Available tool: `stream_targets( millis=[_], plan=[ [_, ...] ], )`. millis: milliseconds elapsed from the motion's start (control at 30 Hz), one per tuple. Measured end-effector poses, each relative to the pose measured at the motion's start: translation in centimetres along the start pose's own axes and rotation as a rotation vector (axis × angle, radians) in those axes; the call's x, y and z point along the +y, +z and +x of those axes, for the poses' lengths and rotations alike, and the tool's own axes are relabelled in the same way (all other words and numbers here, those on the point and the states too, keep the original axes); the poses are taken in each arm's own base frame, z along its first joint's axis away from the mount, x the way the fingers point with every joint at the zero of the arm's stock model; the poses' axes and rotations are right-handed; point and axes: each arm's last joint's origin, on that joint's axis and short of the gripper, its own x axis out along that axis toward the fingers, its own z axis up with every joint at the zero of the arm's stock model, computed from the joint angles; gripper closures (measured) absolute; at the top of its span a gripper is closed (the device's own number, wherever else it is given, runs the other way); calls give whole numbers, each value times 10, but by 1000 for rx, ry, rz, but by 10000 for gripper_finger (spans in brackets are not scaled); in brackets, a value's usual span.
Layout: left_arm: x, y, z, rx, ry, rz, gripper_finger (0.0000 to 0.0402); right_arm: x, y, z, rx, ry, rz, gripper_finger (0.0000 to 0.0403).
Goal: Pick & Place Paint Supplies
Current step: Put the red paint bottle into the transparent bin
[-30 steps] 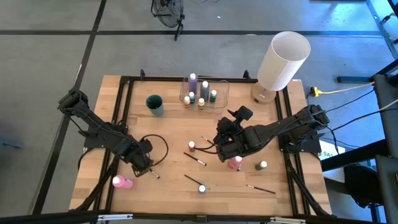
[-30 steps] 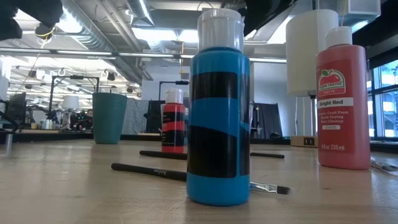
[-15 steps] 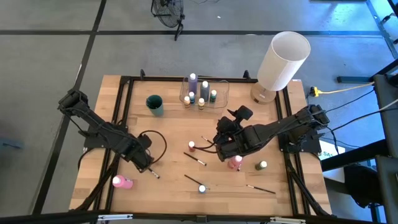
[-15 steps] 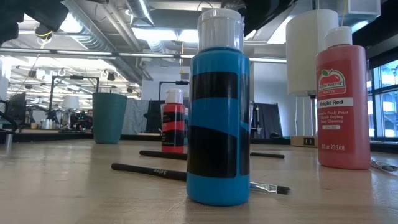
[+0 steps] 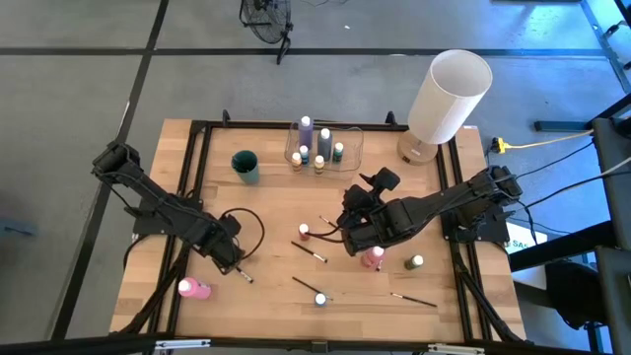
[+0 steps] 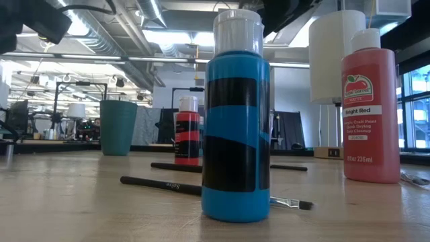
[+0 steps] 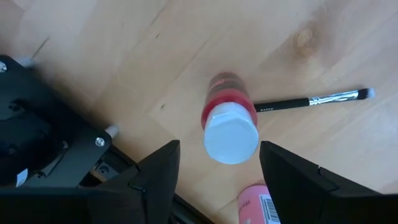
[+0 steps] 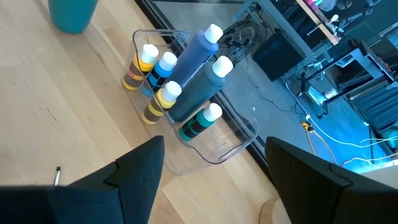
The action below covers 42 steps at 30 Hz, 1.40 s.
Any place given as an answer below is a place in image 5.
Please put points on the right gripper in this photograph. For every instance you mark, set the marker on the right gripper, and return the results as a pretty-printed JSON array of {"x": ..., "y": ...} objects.
[{"x": 374, "y": 232}]

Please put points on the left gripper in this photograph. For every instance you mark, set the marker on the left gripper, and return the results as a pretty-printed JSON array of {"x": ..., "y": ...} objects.
[{"x": 222, "y": 241}]

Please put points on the small teal striped paint bottle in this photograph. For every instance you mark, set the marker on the small teal striped paint bottle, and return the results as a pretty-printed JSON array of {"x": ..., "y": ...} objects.
[{"x": 338, "y": 154}]

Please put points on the small yellow striped paint bottle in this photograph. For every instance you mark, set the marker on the small yellow striped paint bottle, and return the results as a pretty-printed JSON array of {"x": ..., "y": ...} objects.
[{"x": 319, "y": 166}]

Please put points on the large grey-blue paint bottle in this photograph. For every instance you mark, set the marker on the large grey-blue paint bottle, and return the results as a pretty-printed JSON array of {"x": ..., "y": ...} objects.
[{"x": 324, "y": 148}]

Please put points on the large bright red paint bottle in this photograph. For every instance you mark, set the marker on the large bright red paint bottle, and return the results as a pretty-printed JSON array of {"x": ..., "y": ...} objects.
[{"x": 372, "y": 259}]

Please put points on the small blue striped paint bottle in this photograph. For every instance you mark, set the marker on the small blue striped paint bottle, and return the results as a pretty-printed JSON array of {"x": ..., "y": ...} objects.
[
  {"x": 304, "y": 155},
  {"x": 320, "y": 299}
]

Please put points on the small orange striped paint bottle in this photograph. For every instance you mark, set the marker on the small orange striped paint bottle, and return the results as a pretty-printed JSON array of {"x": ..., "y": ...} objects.
[{"x": 296, "y": 163}]

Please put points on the small red striped paint bottle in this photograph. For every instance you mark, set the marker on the small red striped paint bottle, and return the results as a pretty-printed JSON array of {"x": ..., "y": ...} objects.
[{"x": 303, "y": 232}]

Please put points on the large purple paint bottle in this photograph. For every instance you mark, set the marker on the large purple paint bottle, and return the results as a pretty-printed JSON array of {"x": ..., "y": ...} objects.
[{"x": 305, "y": 135}]

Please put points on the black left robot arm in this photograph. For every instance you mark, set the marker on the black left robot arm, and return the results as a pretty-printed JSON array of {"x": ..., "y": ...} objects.
[{"x": 148, "y": 197}]

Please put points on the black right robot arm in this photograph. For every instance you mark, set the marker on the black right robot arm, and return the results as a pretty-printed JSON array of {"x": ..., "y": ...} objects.
[{"x": 468, "y": 197}]

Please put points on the large pink paint bottle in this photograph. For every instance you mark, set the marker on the large pink paint bottle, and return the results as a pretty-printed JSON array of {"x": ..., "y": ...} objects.
[{"x": 197, "y": 289}]

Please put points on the olive green paint bottle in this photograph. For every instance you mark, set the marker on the olive green paint bottle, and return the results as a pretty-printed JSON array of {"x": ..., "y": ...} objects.
[{"x": 413, "y": 262}]

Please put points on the clear plastic bin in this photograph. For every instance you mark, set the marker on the clear plastic bin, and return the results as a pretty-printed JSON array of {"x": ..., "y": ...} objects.
[{"x": 351, "y": 148}]

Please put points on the dark green plastic cup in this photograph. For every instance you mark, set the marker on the dark green plastic cup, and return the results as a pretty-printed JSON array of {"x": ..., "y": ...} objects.
[{"x": 245, "y": 170}]

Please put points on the table lamp white shade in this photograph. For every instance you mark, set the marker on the table lamp white shade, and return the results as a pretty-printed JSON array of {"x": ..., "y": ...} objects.
[{"x": 448, "y": 98}]

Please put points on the white printed box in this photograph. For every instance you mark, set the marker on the white printed box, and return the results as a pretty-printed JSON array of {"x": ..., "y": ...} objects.
[{"x": 527, "y": 241}]

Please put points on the black floor fan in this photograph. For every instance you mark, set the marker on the black floor fan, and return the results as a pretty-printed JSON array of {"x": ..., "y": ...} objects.
[{"x": 285, "y": 44}]

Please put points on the black round stool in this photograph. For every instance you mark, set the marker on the black round stool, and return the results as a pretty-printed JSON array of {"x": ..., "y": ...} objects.
[{"x": 574, "y": 293}]

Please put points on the dark grey side cart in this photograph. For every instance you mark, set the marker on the dark grey side cart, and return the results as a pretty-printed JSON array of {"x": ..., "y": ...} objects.
[{"x": 613, "y": 187}]

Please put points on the black aluminium table frame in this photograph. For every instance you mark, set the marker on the black aluminium table frame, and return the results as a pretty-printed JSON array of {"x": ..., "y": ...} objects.
[{"x": 379, "y": 127}]

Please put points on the silver frame bracket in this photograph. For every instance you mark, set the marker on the silver frame bracket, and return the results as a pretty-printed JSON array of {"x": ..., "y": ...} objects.
[
  {"x": 182, "y": 344},
  {"x": 456, "y": 349}
]

